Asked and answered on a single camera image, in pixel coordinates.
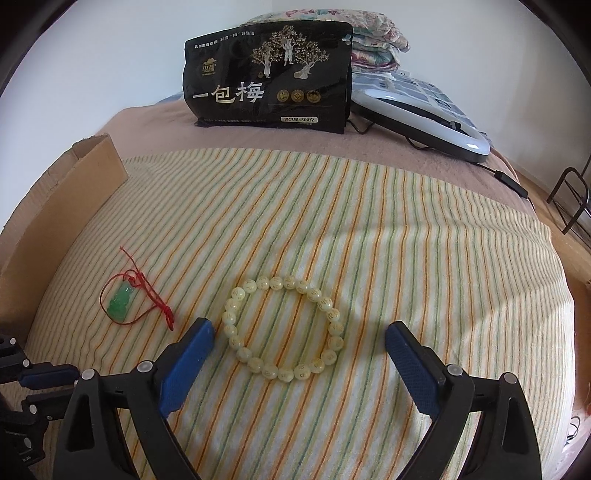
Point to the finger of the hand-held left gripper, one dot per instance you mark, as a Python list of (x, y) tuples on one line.
[(46, 376), (48, 404)]

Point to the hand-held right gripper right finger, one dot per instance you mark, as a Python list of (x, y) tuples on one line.
[(411, 364)]

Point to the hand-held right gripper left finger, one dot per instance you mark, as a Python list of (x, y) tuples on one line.
[(187, 364)]

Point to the cardboard box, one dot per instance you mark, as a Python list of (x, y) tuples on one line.
[(46, 207)]

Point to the striped yellow blanket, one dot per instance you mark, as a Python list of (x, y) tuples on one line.
[(369, 230)]

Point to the black metal clothes rack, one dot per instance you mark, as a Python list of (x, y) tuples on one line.
[(561, 184)]

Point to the tan blanket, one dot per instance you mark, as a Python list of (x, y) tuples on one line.
[(277, 141)]

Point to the blue grey patterned bed sheet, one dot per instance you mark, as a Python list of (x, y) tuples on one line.
[(443, 99)]

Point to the black snack bag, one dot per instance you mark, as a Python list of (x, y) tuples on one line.
[(268, 78)]

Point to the folded floral quilt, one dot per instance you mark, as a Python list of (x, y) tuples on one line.
[(378, 41)]

